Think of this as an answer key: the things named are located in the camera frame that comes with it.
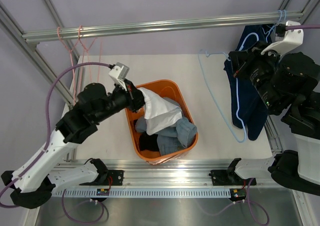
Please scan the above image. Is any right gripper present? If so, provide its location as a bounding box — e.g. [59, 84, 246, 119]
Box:
[230, 41, 285, 112]

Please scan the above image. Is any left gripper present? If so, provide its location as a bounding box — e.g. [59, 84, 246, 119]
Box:
[94, 78, 154, 124]

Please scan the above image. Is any white garment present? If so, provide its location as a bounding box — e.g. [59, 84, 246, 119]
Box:
[134, 87, 183, 136]

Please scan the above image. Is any dark blue denim garment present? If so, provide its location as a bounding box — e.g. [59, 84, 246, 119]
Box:
[224, 24, 272, 141]

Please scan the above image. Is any black skirt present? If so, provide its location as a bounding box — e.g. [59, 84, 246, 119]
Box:
[138, 132, 160, 152]

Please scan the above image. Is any pink hanger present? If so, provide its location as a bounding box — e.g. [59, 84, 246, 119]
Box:
[56, 26, 82, 106]
[77, 25, 103, 85]

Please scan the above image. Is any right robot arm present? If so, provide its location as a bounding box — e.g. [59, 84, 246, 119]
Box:
[229, 41, 320, 195]

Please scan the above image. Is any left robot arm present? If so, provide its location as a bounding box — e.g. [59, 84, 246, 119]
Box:
[1, 80, 145, 209]

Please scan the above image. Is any orange plastic basket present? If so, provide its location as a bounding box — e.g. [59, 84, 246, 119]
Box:
[125, 79, 198, 165]

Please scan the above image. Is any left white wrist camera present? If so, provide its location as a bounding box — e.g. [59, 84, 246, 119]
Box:
[108, 62, 130, 91]

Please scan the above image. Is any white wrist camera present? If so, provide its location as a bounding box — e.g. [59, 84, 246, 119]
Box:
[261, 21, 304, 56]
[108, 62, 130, 91]

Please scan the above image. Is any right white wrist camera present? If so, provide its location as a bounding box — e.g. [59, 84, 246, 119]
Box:
[261, 21, 304, 56]

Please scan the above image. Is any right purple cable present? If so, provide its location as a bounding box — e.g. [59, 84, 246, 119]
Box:
[287, 24, 320, 31]

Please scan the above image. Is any purple cable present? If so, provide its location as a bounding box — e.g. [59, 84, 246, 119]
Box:
[0, 62, 112, 222]
[287, 24, 320, 31]

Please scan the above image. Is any aluminium hanging rail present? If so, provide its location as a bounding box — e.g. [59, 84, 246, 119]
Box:
[22, 11, 304, 44]

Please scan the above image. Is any front aluminium frame rail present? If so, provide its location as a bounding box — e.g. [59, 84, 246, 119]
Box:
[32, 159, 291, 189]

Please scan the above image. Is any white slotted cable duct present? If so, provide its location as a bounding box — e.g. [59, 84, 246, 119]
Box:
[54, 187, 231, 198]

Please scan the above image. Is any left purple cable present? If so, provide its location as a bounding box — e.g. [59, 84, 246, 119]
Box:
[0, 62, 112, 222]

